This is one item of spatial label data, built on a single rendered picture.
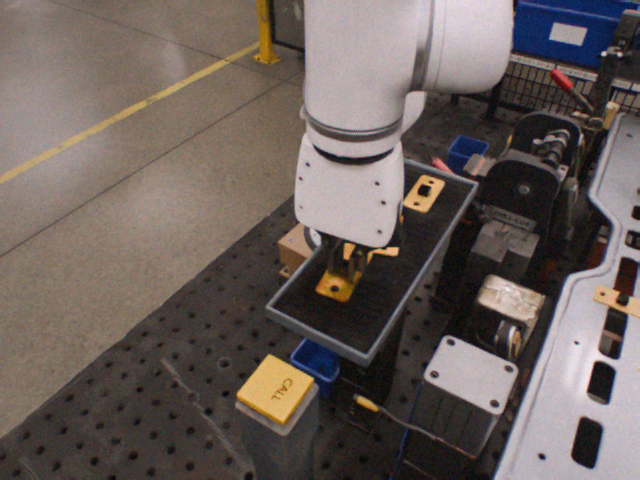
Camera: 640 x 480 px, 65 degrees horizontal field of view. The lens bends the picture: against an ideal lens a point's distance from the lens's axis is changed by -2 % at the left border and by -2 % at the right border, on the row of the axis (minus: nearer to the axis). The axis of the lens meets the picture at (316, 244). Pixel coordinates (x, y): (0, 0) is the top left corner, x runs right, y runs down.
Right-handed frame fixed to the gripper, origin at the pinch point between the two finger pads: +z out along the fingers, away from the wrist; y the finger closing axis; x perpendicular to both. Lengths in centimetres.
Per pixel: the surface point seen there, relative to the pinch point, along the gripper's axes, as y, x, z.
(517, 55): 7, 114, 22
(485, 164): 9, 48, 16
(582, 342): 31.8, 20.0, 23.8
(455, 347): 14.1, 2.8, 12.7
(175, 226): -123, 97, 124
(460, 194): 8.0, 26.4, 7.9
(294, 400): 0.5, -14.3, 7.7
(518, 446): 25.5, -0.7, 23.6
